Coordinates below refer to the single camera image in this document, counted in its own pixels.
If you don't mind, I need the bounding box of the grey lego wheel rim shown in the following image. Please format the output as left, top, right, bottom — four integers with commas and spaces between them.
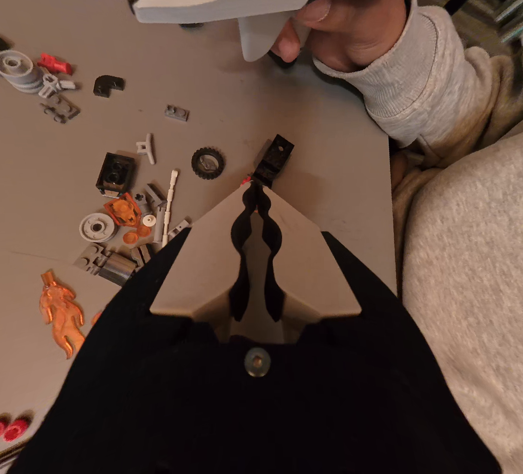
0, 50, 35, 83
10, 71, 45, 94
79, 213, 119, 243

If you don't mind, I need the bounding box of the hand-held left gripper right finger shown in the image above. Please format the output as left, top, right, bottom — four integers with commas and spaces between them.
257, 185, 363, 343

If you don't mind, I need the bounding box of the grey lego technic piece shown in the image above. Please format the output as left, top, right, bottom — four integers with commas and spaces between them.
135, 184, 167, 215

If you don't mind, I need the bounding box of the partly built lego model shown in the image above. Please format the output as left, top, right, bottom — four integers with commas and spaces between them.
241, 134, 295, 189

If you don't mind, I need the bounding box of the orange transparent lego flame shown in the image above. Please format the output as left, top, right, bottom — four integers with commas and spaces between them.
39, 270, 86, 359

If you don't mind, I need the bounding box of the red round lego piece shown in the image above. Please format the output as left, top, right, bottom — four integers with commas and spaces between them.
0, 412, 30, 442

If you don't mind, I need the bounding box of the black lego tyre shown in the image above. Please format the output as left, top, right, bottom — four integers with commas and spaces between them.
191, 148, 226, 180

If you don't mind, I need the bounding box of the grey lego grille piece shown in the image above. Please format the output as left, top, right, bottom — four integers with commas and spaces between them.
131, 243, 155, 268

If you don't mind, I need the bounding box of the person's grey trouser leg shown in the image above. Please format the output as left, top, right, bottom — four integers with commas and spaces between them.
402, 132, 523, 474

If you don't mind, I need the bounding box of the dark grey lego cylinder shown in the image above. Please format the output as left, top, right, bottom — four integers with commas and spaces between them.
98, 253, 138, 286

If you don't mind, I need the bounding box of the black square lego brick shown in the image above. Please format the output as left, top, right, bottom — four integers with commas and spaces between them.
96, 153, 136, 198

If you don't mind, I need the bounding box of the light grey lego axle connector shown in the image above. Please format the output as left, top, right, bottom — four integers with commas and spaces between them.
39, 74, 77, 98

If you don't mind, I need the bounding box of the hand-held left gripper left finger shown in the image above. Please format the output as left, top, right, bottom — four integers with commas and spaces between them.
149, 184, 260, 343

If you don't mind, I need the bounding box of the person's right hand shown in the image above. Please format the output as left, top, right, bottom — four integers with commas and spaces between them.
271, 0, 410, 74

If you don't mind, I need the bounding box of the person's right forearm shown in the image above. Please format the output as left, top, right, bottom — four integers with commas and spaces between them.
312, 0, 497, 149

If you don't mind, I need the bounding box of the dark grey lego hinge plate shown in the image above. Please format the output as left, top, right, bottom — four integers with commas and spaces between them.
40, 95, 81, 124

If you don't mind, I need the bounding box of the black curved lego brick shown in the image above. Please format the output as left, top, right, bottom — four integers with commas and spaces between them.
93, 75, 125, 98

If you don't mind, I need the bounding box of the light grey lego T piece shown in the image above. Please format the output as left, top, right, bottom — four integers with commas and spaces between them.
136, 133, 156, 165

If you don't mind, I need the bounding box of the white lego bar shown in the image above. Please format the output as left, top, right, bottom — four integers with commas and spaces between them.
161, 170, 179, 247

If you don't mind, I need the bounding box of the grey lego pin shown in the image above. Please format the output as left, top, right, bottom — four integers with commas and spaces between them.
153, 202, 168, 242

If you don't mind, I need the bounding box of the red lego connector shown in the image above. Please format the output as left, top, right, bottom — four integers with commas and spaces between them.
38, 53, 73, 75

